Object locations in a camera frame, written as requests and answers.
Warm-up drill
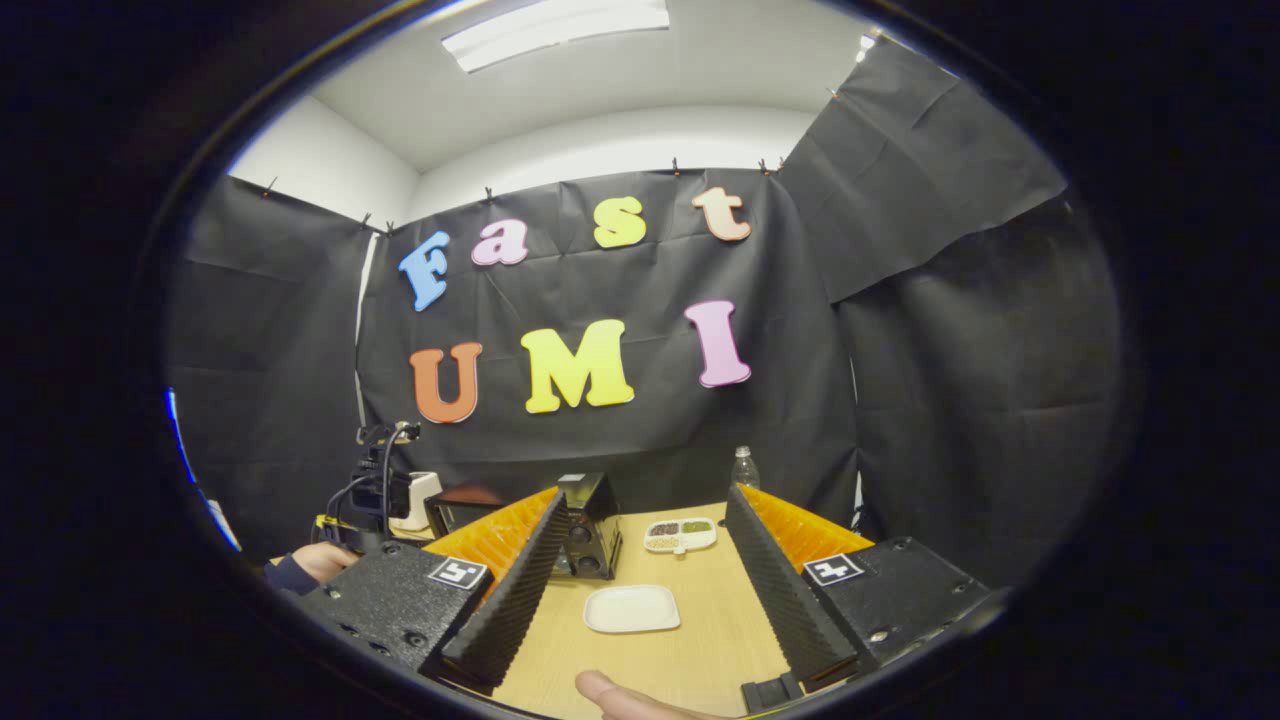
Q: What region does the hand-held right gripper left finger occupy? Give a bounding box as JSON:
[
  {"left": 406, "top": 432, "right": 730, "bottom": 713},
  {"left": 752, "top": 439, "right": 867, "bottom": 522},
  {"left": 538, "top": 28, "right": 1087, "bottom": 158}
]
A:
[{"left": 295, "top": 487, "right": 571, "bottom": 696}]

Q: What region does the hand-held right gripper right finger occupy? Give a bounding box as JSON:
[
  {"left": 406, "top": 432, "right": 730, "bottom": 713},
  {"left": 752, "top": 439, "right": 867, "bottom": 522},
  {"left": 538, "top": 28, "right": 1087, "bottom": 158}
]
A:
[{"left": 725, "top": 483, "right": 1006, "bottom": 693}]

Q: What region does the black electric oven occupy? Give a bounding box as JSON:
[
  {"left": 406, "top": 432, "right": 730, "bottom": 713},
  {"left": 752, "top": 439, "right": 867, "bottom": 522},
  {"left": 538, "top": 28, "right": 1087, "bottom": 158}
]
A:
[{"left": 425, "top": 472, "right": 623, "bottom": 581}]

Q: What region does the white toaster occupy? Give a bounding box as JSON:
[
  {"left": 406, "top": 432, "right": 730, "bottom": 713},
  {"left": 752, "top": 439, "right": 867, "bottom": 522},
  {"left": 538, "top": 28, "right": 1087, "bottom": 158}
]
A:
[{"left": 390, "top": 471, "right": 444, "bottom": 532}]

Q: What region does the white divided condiment dish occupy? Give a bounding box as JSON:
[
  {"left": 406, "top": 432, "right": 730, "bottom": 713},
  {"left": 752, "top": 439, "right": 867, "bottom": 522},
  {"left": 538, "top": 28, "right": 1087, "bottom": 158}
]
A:
[{"left": 643, "top": 517, "right": 719, "bottom": 556}]

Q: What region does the white square plate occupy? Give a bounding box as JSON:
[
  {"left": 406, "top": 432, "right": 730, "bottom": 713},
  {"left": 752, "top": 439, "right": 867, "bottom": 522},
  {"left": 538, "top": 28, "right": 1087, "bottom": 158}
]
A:
[{"left": 583, "top": 585, "right": 682, "bottom": 635}]

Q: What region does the large ceiling light panel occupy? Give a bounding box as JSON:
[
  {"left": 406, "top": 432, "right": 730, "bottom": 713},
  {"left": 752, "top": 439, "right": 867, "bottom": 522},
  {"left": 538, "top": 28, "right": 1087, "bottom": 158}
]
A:
[{"left": 441, "top": 0, "right": 672, "bottom": 74}]

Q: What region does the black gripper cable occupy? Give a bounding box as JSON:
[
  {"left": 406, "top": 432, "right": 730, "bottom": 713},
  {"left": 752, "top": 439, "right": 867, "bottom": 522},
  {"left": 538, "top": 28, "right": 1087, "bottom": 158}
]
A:
[{"left": 324, "top": 424, "right": 401, "bottom": 543}]

